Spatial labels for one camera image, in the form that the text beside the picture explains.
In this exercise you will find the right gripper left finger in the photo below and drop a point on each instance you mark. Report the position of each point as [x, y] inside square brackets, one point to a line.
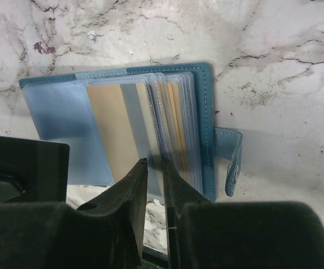
[108, 230]

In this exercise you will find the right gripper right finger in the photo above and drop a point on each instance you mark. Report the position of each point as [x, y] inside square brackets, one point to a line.
[177, 193]

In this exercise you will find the blue leather card holder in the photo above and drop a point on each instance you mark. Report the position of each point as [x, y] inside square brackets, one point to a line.
[180, 97]

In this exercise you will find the gold credit card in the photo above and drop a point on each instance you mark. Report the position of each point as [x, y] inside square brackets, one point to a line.
[123, 115]

